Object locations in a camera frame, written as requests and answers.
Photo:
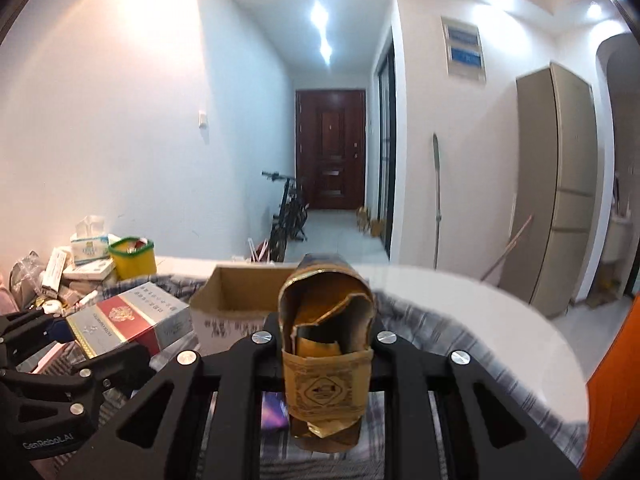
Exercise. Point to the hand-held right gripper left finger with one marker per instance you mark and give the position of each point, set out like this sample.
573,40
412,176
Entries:
272,330

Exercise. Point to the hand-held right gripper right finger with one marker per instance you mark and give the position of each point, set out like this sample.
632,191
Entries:
376,332

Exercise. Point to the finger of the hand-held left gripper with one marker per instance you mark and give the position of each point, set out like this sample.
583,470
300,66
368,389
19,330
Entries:
55,327
120,360

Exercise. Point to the red and white carton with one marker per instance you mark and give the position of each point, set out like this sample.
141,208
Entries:
130,315

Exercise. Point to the cardboard box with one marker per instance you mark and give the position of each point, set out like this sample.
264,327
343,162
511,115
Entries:
215,325

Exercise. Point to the gold packet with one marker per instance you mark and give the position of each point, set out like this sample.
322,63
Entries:
325,360

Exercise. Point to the shiny purple packet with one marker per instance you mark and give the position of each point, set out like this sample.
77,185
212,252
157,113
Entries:
274,412

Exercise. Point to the clear plastic bag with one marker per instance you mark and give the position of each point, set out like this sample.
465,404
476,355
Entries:
27,280

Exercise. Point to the long white box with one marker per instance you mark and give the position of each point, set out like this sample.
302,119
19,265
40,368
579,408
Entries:
56,270

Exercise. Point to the tissue pack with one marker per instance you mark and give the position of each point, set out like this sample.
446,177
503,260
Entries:
90,247

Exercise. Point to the yellow bin with green rim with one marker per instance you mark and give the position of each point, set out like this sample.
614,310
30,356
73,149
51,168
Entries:
132,260

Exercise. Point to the small cardboard boxes on floor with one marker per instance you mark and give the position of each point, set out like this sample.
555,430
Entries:
369,222

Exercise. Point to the black bicycle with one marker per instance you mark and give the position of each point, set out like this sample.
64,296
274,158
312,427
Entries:
290,215

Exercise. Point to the plaid blanket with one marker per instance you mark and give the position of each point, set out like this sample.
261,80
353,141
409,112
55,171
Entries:
500,400

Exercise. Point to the mop pole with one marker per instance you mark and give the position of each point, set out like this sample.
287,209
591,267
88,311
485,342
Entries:
437,200

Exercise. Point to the wooden stick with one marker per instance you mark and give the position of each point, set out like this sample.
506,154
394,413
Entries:
507,247

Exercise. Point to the black framed glass door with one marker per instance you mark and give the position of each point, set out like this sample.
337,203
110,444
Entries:
386,150

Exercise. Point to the dark brown door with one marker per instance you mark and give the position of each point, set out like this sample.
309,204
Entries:
330,150

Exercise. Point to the tall grey cabinet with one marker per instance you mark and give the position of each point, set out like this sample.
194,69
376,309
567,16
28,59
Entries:
555,185

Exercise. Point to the orange board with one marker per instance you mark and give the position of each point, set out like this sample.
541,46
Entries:
612,385

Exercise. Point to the white wall switch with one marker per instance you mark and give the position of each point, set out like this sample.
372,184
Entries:
202,119

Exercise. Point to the wall electrical panel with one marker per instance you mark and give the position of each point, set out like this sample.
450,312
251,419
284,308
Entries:
464,50

